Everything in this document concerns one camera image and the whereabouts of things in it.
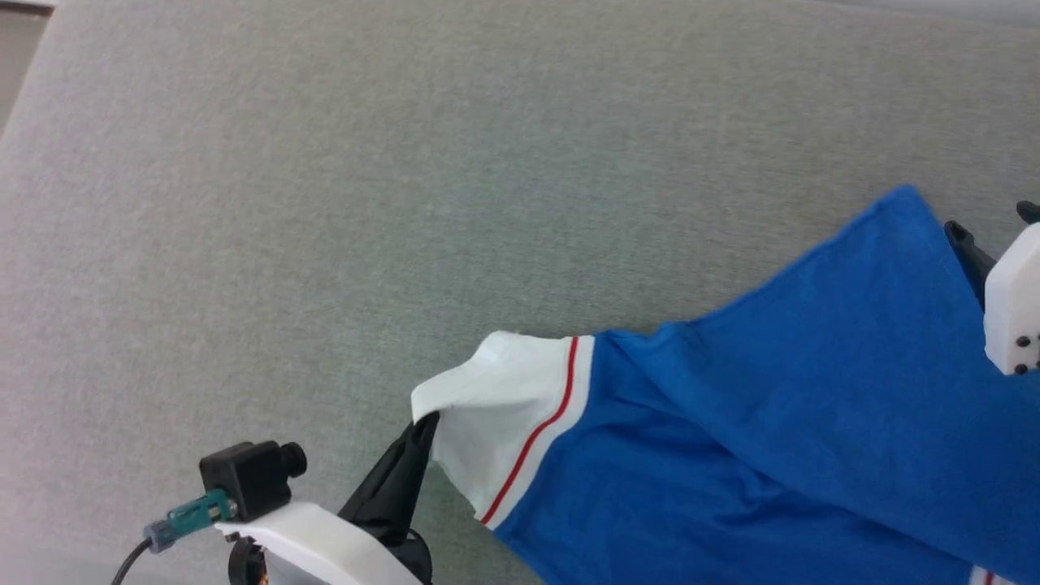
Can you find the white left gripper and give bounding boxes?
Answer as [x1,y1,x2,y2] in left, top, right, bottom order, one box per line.
[215,410,441,585]

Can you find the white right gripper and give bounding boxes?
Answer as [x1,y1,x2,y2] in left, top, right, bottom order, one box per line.
[943,200,1040,377]

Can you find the blue garment with white trim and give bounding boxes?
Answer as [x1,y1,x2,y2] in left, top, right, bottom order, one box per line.
[410,185,1040,585]

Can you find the black cable with green connector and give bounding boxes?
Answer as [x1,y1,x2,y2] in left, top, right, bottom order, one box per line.
[110,489,238,585]

